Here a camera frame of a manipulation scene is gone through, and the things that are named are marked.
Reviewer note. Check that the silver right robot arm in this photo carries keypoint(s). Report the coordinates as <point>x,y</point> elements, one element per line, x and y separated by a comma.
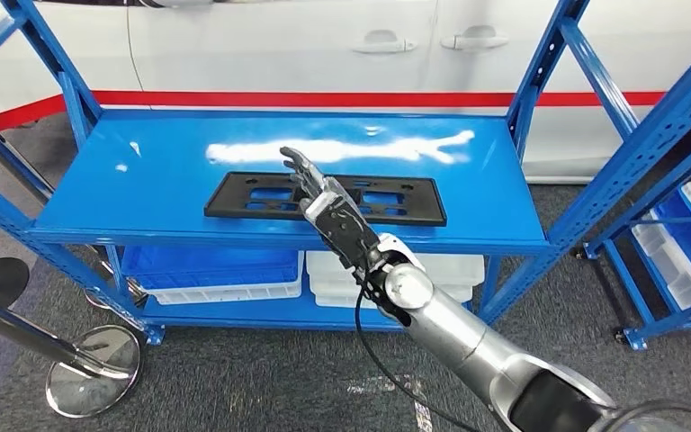
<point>459,334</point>

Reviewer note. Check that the black plastic bracket part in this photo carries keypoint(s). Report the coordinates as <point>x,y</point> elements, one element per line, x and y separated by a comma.
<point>232,203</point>

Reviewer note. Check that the white car with red stripe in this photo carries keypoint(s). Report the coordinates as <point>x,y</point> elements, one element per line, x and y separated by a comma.
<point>262,47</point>

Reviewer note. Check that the white floor tape line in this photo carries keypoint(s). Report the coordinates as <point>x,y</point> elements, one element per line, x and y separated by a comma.
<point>381,386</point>

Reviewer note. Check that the white plastic bin stack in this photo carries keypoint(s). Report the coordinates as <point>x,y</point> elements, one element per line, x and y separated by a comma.
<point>447,271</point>

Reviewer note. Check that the blue metal shelf rack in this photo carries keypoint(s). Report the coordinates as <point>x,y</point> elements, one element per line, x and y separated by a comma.
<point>649,200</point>
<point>143,167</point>

